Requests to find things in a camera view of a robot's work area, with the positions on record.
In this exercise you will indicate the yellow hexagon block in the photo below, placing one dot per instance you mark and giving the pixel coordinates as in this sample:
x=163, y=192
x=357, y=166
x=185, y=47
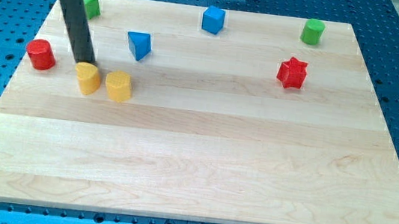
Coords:
x=118, y=86

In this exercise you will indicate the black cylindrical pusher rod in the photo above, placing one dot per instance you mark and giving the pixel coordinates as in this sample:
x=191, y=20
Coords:
x=76, y=23

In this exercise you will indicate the wooden board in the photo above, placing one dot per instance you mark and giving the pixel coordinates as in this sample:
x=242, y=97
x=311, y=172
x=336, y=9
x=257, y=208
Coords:
x=209, y=134

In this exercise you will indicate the blue triangle block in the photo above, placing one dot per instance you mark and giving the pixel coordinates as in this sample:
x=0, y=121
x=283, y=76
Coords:
x=139, y=44

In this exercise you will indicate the blue cube block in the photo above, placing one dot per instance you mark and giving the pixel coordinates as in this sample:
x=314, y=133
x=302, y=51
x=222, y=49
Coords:
x=213, y=19

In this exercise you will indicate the red star block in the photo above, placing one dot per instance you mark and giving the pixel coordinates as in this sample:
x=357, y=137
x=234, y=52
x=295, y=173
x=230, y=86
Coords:
x=292, y=73

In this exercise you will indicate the yellow heart block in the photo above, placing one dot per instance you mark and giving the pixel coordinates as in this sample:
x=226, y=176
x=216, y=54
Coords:
x=88, y=77

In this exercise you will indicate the green cylinder block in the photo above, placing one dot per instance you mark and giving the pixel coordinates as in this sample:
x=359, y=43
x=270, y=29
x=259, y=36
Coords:
x=312, y=31

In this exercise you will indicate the green block behind rod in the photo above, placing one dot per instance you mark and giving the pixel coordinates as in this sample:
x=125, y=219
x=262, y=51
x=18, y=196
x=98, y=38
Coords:
x=92, y=8

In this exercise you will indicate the red cylinder block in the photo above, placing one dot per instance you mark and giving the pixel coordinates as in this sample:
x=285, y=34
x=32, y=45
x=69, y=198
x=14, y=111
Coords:
x=40, y=54

